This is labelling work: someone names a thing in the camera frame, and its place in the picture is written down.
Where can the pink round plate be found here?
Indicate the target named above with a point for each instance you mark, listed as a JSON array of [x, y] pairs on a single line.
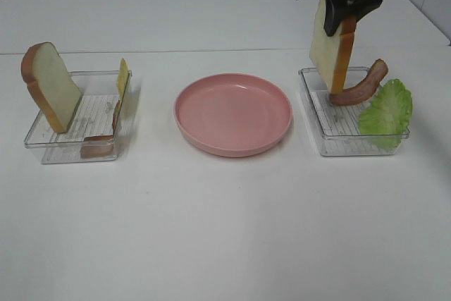
[[233, 114]]

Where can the clear plastic container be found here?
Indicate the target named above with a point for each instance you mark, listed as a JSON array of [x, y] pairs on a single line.
[[335, 129], [93, 117]]

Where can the yellow cheese slice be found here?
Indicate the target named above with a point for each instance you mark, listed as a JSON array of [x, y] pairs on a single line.
[[122, 78]]

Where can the right clear plastic container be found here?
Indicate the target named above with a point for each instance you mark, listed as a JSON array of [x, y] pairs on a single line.
[[335, 129]]

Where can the bread slice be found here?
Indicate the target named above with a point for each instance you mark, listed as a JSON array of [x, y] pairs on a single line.
[[50, 85], [331, 55]]

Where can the green lettuce leaf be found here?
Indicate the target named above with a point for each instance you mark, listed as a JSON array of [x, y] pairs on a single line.
[[388, 115]]

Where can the bacon strip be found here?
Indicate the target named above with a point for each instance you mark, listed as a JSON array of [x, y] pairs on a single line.
[[364, 89], [101, 146]]

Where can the left clear plastic container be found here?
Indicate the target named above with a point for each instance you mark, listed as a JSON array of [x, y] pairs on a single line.
[[93, 117]]

